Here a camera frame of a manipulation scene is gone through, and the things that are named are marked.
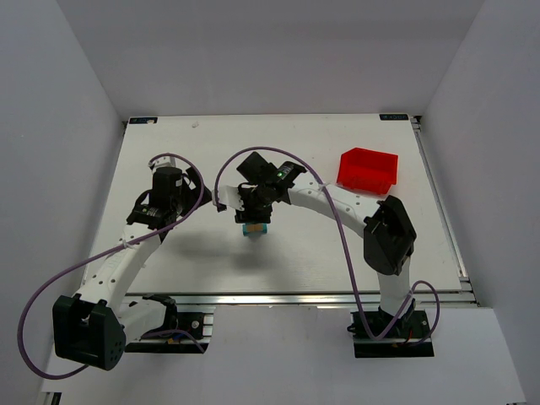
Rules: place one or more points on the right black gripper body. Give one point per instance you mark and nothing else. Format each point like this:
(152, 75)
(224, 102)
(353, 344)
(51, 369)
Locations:
(254, 213)

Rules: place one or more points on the blue corner label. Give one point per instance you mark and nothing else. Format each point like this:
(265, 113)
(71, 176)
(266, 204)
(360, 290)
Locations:
(393, 117)
(144, 120)

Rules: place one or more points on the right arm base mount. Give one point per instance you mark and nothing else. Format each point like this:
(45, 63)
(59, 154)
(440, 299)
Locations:
(406, 339)

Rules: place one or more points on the left blue corner label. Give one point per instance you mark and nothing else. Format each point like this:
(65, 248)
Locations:
(144, 120)

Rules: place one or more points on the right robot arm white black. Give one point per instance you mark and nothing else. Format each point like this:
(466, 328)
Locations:
(386, 230)

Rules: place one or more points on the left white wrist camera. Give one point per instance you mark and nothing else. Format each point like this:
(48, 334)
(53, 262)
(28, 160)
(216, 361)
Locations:
(165, 160)

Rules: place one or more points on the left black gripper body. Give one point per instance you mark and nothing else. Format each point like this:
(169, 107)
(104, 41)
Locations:
(196, 184)

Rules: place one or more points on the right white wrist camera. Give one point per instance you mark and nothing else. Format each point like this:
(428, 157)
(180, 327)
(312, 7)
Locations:
(227, 197)

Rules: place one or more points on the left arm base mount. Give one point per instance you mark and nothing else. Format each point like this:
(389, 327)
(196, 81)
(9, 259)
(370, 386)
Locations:
(180, 330)

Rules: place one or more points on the right blue corner label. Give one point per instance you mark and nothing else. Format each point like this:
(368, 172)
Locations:
(393, 117)

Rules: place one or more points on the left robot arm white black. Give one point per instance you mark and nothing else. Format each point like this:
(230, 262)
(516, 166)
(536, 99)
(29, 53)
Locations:
(94, 326)

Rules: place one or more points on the aluminium table front rail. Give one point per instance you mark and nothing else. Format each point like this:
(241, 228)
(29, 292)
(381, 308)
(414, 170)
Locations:
(456, 298)

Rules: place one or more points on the red plastic bin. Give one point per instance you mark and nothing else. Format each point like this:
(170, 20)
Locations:
(368, 170)

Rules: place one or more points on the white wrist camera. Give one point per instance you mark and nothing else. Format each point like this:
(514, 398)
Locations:
(165, 160)
(227, 197)

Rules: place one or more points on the teal arch wood block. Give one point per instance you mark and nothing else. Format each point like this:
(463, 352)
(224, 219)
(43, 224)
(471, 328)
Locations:
(246, 233)

